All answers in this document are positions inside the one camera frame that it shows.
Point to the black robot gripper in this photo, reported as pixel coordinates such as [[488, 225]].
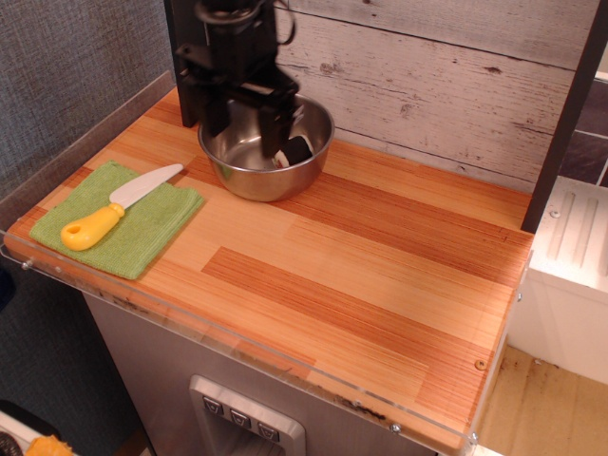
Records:
[[239, 61]]

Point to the plush sushi roll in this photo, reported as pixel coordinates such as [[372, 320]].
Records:
[[296, 150]]

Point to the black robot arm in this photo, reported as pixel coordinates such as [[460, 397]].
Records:
[[233, 9]]

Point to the stainless steel bowl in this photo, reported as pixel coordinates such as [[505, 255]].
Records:
[[237, 158]]

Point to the green cloth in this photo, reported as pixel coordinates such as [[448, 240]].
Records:
[[137, 239]]

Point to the clear acrylic edge guard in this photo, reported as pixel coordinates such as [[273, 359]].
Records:
[[402, 333]]

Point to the silver dispenser panel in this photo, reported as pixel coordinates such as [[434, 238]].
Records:
[[233, 424]]

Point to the white toy sink unit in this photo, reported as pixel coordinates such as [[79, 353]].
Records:
[[561, 311]]

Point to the yellow object bottom left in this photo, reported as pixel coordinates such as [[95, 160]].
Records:
[[48, 446]]

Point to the dark left post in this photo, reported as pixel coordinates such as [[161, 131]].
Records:
[[186, 33]]

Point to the dark post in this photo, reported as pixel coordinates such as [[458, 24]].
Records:
[[574, 103], [186, 33]]

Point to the yellow handled toy knife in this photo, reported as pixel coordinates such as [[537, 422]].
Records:
[[83, 233]]

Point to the dark right post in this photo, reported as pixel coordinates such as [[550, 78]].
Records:
[[574, 103]]

